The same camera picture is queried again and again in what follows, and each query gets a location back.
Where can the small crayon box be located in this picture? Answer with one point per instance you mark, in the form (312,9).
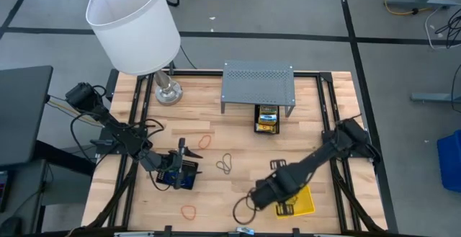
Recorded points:
(269,109)

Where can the dark purple rubber band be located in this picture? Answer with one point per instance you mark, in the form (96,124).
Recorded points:
(224,163)

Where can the black aluminium table frame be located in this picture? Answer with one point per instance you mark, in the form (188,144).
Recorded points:
(201,72)

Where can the black side desk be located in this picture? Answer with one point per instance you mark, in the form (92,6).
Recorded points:
(21,114)

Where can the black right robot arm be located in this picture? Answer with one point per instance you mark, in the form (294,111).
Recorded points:
(317,159)

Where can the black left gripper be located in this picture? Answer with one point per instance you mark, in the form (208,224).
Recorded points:
(169,163)

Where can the white shade silver table lamp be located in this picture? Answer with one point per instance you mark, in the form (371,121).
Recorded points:
(133,24)

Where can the black slotted plastic basket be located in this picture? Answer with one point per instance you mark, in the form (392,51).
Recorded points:
(190,166)
(255,120)

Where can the blue plastic bin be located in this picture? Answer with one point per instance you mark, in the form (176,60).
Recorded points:
(450,161)

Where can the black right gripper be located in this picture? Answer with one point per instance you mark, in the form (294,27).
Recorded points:
(268,193)

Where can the yellow plastic basket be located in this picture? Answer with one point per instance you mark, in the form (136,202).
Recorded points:
(304,201)

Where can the grey perforated metal shelf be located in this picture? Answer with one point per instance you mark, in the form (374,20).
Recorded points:
(257,82)

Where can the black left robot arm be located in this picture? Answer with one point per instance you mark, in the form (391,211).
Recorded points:
(122,132)

